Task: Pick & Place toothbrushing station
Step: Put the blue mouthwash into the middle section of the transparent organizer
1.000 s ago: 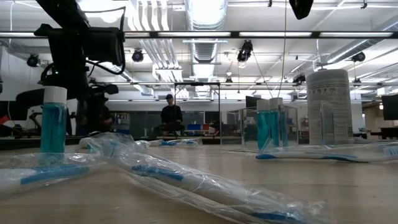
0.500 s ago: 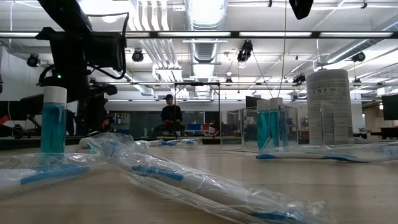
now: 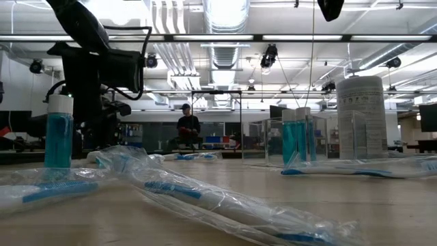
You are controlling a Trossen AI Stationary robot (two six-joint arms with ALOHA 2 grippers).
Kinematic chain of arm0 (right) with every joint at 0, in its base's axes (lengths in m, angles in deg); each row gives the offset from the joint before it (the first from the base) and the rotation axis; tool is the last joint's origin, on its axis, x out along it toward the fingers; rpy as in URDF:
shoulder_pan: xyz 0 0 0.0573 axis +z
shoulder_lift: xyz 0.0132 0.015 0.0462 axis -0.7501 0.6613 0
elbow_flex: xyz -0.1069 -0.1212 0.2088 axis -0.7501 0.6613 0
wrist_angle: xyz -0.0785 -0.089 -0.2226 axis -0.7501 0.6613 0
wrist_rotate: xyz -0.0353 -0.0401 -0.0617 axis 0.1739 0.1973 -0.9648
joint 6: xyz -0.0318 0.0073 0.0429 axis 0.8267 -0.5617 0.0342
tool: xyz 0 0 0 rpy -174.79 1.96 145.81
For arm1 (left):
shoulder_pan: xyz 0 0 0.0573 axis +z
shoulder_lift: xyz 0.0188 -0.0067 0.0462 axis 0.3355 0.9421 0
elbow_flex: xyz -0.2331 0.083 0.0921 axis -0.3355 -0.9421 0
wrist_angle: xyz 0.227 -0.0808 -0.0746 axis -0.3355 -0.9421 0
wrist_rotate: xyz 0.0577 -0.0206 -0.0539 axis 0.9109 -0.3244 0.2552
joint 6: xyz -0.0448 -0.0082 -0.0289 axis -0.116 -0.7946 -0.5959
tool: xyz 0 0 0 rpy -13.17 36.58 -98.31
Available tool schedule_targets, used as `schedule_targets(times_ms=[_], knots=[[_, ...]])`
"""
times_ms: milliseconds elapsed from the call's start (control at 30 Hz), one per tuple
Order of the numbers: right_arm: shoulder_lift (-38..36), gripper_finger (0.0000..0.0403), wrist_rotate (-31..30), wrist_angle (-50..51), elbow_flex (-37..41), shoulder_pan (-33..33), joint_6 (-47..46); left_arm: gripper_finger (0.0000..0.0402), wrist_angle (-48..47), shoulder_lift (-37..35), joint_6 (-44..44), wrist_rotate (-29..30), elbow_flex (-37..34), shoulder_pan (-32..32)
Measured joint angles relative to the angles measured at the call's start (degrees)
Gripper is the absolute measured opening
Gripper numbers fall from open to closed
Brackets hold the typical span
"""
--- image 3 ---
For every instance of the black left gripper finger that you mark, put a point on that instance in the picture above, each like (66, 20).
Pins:
(85, 131)
(106, 131)

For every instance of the clear acrylic organizer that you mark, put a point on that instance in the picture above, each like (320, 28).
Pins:
(353, 136)

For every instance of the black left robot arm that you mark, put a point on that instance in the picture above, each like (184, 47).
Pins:
(80, 24)

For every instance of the black overhead crossbar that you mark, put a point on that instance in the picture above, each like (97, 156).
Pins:
(307, 38)

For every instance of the black monitor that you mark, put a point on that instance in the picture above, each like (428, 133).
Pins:
(428, 118)
(274, 111)
(13, 121)

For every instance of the person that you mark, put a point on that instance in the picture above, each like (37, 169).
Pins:
(187, 128)

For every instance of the white ceiling pipe bundle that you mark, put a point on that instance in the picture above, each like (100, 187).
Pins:
(177, 61)

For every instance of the white wrapped cup stack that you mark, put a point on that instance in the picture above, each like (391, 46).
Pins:
(367, 99)

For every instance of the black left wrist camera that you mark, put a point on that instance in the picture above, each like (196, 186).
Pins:
(121, 71)

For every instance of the black metal table frame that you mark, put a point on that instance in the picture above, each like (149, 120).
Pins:
(20, 158)

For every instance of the black background workstation frame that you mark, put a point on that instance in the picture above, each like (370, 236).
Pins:
(192, 112)

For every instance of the silver ventilation duct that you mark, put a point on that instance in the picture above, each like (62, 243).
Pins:
(225, 20)

